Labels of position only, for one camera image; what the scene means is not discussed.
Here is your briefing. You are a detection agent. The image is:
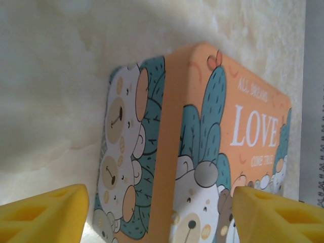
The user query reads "orange bear print tin box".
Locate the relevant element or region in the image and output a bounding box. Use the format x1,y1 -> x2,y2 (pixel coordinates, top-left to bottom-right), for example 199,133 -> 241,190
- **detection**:
92,42 -> 293,243

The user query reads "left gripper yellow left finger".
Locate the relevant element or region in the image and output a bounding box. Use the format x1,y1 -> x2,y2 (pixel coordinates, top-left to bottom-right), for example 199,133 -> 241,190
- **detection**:
0,184 -> 90,243

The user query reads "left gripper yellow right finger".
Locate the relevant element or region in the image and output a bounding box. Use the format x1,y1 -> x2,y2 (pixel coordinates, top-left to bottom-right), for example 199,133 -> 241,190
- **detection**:
232,186 -> 324,243

